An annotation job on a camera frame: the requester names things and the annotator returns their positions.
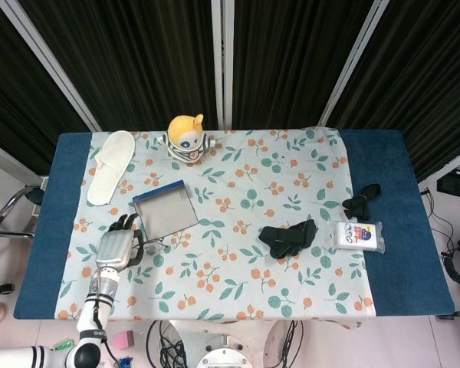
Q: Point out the green snack packet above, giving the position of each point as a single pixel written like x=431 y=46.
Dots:
x=63 y=345

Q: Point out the white tissue pack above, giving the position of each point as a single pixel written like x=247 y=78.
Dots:
x=358 y=235

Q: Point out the blue table cover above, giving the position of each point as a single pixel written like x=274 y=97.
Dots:
x=391 y=180

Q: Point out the pink foam block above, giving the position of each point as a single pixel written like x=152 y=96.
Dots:
x=122 y=340

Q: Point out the black plastic storage bin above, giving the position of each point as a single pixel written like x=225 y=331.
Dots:
x=458 y=186

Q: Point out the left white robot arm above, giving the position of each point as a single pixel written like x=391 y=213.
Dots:
x=92 y=326

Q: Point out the thin-framed eyeglasses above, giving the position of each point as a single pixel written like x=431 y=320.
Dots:
x=161 y=240

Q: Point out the floral orange berry tablecloth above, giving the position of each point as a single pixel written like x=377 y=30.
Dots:
x=234 y=260

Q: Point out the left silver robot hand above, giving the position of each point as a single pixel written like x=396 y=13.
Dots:
x=115 y=249

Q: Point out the yellow plush toy striped shirt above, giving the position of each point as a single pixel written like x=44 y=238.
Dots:
x=186 y=138

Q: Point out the white partition frame post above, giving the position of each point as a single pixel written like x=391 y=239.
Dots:
x=352 y=65
x=11 y=161
x=448 y=166
x=222 y=61
x=50 y=65

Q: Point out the black tied sock bundle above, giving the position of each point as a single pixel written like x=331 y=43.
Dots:
x=360 y=201

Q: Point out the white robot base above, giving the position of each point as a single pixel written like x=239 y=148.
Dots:
x=222 y=358

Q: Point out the white disposable slipper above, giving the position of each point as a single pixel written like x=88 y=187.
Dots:
x=109 y=168

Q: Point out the small blue packet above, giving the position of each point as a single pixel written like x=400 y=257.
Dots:
x=125 y=362

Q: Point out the black pleated curtain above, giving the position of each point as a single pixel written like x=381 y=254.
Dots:
x=291 y=57
x=425 y=84
x=138 y=57
x=11 y=99

